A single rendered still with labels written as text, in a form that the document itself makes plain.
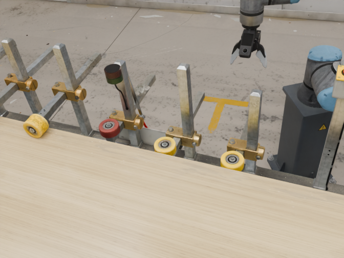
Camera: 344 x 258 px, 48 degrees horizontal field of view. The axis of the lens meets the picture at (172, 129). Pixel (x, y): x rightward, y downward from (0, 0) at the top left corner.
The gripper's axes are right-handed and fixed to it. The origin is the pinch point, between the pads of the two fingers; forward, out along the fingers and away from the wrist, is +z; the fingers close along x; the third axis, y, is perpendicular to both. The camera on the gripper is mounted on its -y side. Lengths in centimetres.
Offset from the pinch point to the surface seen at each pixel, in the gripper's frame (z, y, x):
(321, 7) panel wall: 82, 225, -31
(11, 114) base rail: 24, -29, 112
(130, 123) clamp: 8, -37, 40
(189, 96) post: -9.9, -35.8, 14.4
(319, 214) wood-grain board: 4, -64, -33
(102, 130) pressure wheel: 3, -47, 47
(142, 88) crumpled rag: 6.5, -15.4, 43.6
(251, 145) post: 6.9, -38.2, -8.8
